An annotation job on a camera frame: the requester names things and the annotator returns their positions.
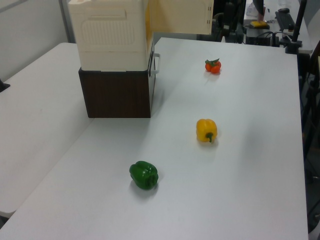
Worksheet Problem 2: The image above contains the cream cabinet door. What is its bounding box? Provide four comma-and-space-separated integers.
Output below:
149, 0, 215, 35

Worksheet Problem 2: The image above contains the cream plastic cabinet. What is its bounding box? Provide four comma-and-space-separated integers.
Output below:
67, 0, 156, 72

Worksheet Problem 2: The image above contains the yellow bell pepper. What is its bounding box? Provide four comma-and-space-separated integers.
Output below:
195, 118, 218, 144

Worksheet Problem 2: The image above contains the dark brown drawer box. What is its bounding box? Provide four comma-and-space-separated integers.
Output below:
78, 51, 157, 119

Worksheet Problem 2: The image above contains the green bell pepper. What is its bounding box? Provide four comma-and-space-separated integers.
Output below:
128, 160, 160, 191

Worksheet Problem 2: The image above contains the orange tangerine cluster with leaves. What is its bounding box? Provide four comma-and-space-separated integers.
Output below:
204, 58, 222, 75

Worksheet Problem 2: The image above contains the black office chair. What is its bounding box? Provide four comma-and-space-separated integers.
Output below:
211, 0, 247, 44

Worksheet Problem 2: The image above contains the black electronics box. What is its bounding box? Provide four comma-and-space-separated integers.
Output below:
244, 27, 278, 47

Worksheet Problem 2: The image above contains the black tripod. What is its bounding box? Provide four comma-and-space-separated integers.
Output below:
298, 39, 320, 233

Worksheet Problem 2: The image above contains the black keyboard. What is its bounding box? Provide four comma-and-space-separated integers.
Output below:
274, 11, 296, 32

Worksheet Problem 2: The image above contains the white drawer handle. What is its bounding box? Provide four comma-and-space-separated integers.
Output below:
149, 52, 162, 76

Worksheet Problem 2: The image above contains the grey partition frame post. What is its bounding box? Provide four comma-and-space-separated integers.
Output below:
58, 0, 76, 44

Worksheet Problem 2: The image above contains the black camera stand pole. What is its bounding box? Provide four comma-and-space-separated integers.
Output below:
284, 0, 308, 55

